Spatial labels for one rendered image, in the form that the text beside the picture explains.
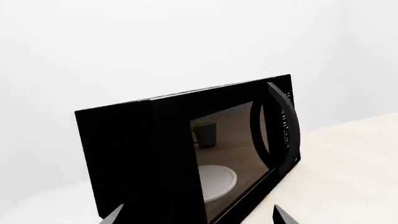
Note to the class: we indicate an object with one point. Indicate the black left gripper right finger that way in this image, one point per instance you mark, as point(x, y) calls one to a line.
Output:
point(283, 217)

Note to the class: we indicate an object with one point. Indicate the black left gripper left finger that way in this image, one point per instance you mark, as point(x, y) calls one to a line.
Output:
point(112, 217)

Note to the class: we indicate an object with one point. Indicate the black microwave oven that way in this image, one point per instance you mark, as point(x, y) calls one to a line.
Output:
point(133, 149)

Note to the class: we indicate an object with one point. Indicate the black glass microwave door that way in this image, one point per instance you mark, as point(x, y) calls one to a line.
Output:
point(230, 112)

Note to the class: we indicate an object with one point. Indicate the white round plate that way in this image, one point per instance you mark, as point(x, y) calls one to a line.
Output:
point(217, 182)

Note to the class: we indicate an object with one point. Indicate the dark grey mug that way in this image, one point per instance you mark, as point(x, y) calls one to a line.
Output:
point(205, 134)

